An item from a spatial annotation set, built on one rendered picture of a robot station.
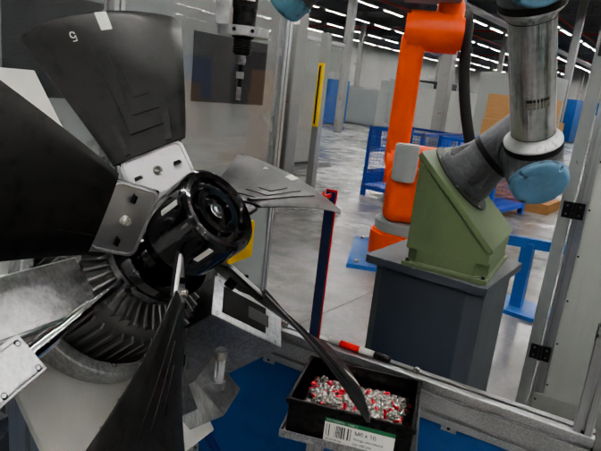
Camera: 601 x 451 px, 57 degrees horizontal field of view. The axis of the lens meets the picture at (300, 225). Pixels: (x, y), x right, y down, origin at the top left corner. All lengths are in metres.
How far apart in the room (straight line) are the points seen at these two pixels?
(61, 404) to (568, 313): 2.11
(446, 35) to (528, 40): 3.64
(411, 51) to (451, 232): 3.55
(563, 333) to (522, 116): 1.55
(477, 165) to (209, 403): 0.82
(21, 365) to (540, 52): 0.94
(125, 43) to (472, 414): 0.88
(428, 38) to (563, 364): 2.92
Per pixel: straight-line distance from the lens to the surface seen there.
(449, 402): 1.14
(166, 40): 0.89
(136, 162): 0.79
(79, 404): 0.84
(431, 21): 4.74
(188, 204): 0.67
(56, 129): 0.64
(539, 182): 1.22
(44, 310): 0.71
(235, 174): 0.97
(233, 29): 0.77
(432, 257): 1.33
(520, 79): 1.14
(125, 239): 0.71
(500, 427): 1.14
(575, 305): 2.55
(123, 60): 0.85
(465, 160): 1.36
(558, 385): 2.68
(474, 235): 1.29
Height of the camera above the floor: 1.39
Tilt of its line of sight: 14 degrees down
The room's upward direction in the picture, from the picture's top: 6 degrees clockwise
